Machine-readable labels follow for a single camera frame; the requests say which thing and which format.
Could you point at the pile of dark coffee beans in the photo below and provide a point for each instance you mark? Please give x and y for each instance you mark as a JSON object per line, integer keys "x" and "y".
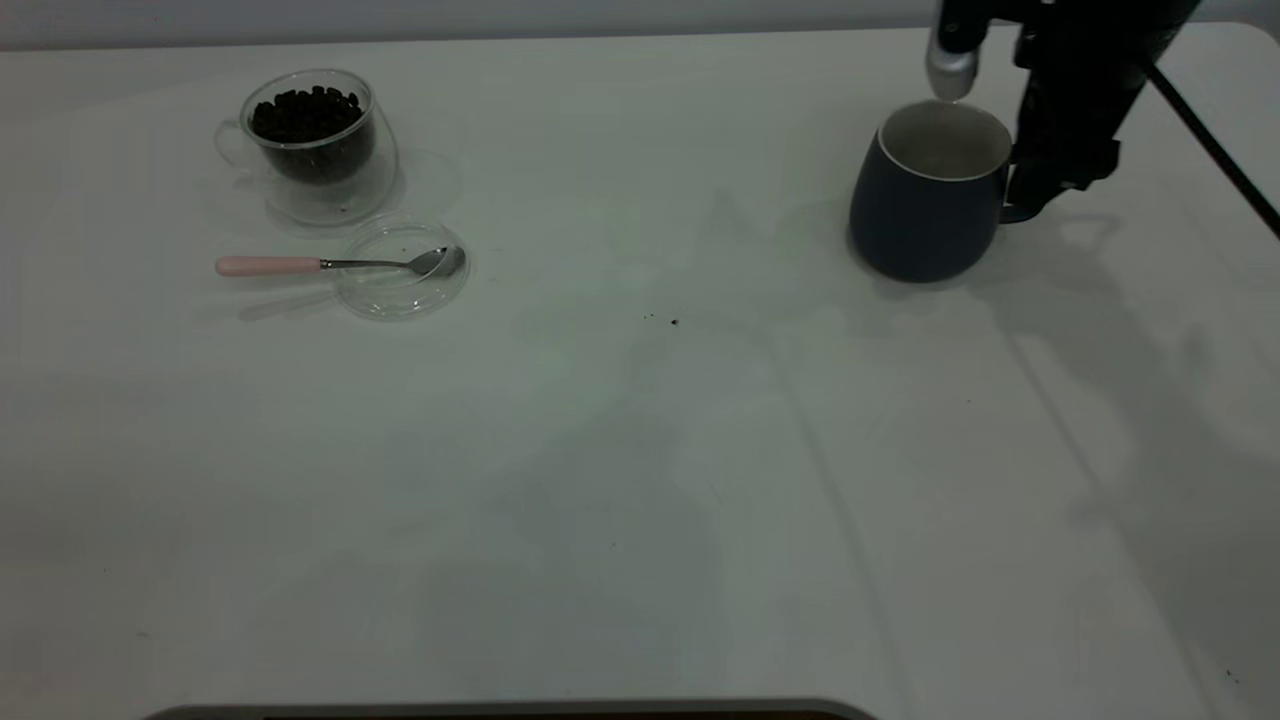
{"x": 310, "y": 125}

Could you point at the clear double-wall glass cup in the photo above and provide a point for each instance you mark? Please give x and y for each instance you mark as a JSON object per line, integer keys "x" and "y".
{"x": 335, "y": 195}

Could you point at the dark grey ceramic mug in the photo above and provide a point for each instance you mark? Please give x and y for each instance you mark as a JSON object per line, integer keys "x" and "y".
{"x": 920, "y": 225}

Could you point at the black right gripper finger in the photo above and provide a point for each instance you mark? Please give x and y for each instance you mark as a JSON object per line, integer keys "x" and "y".
{"x": 1030, "y": 160}
{"x": 1090, "y": 165}

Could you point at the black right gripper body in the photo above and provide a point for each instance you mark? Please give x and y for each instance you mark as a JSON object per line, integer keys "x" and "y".
{"x": 1090, "y": 60}

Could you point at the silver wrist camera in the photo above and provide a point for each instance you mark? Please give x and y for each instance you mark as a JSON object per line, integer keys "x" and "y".
{"x": 952, "y": 65}

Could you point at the clear round glass lid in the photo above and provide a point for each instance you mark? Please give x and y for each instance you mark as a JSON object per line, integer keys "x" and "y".
{"x": 395, "y": 295}

